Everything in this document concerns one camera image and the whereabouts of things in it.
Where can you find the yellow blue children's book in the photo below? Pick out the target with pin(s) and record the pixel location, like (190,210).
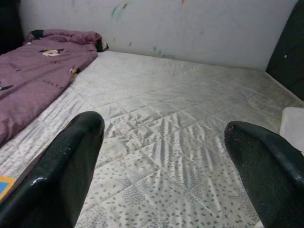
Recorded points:
(5,185)

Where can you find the large black fabric object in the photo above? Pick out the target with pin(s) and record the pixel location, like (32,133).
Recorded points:
(9,23)

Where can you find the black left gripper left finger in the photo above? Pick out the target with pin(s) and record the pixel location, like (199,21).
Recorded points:
(59,171)

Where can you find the white pillow with lettering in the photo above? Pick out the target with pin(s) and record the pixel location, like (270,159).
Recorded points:
(293,128)

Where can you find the black tufted headboard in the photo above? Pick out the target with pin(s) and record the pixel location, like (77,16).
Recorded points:
(289,47)

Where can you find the white quilted mattress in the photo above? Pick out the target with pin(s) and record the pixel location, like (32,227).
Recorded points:
(166,107)

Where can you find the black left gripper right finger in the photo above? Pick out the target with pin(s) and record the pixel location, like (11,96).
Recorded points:
(268,171)

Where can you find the purple cartoon mouse quilt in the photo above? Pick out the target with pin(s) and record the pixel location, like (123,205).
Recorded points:
(35,78)

